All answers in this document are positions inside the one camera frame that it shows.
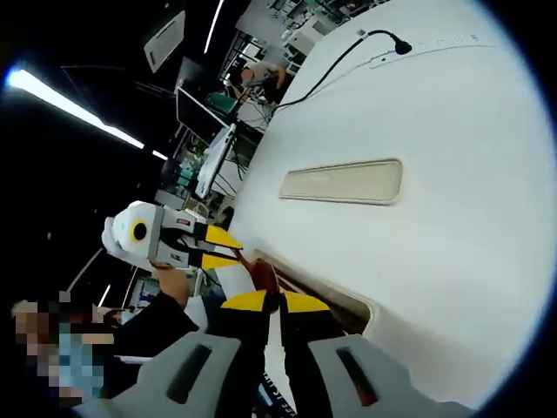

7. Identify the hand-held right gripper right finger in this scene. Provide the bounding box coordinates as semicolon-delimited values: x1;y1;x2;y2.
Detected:
278;290;475;418

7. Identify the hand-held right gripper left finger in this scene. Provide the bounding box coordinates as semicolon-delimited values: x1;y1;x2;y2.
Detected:
73;289;273;418

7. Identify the wooden spoon utensil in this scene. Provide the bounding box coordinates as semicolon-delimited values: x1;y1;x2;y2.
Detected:
248;257;280;315

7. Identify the beige cutlery case base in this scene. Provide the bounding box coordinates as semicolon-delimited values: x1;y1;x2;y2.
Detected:
252;248;376;337

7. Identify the wooden chopstick utensil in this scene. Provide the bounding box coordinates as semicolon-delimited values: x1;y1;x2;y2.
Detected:
278;274;308;293

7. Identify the person's left hand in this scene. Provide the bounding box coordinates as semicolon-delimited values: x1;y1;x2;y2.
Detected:
150;260;192;309

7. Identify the white laptop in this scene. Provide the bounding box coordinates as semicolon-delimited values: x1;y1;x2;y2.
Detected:
176;85;239;202

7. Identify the green storage box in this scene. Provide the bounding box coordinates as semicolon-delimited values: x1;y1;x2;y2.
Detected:
207;92;239;115

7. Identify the ceiling light strip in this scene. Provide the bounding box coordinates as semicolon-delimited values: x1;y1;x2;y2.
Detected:
203;0;225;54
4;68;145;150

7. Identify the ceiling air conditioner unit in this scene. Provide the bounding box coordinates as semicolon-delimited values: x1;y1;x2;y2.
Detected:
143;10;187;74

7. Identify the black power cable with plug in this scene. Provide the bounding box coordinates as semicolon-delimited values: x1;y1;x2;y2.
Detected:
274;29;413;110

